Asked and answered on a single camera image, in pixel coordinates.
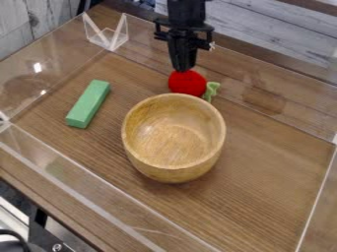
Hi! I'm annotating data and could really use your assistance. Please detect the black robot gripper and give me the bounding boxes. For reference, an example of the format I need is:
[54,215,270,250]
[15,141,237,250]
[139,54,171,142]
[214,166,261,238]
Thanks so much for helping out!
[154,0,214,72]

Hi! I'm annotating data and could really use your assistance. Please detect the red plush strawberry toy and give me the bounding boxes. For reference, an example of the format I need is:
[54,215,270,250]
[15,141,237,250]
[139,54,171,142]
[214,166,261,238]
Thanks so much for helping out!
[169,70,219,102]

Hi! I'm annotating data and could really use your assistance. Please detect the wooden bowl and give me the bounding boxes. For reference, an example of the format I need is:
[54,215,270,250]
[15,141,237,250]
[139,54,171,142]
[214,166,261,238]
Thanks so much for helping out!
[122,94,226,184]

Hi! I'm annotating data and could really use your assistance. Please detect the green rectangular block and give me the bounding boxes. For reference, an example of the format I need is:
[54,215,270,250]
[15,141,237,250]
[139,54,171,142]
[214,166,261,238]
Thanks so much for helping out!
[66,80,111,129]

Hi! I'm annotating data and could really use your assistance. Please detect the clear acrylic tray walls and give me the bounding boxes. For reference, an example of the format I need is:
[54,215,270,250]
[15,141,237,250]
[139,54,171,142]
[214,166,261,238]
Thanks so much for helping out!
[0,7,337,252]

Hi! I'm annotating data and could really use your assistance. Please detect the black table leg bracket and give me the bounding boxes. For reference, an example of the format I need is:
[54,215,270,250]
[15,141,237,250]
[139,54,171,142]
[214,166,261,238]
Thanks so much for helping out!
[28,207,75,252]

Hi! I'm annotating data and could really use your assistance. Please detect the black cable under table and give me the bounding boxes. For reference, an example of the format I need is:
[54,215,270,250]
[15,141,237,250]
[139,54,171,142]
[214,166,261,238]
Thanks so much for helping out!
[0,228,35,252]

